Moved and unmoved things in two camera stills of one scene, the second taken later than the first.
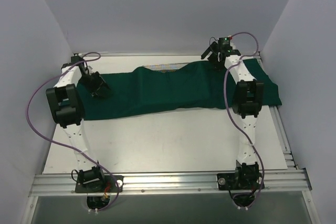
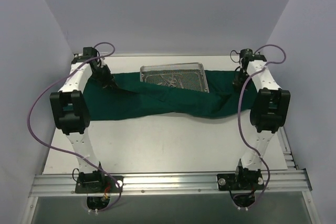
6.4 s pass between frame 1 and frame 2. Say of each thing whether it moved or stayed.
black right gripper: moved
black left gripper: moved
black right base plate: stayed
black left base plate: stayed
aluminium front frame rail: stayed
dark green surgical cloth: moved
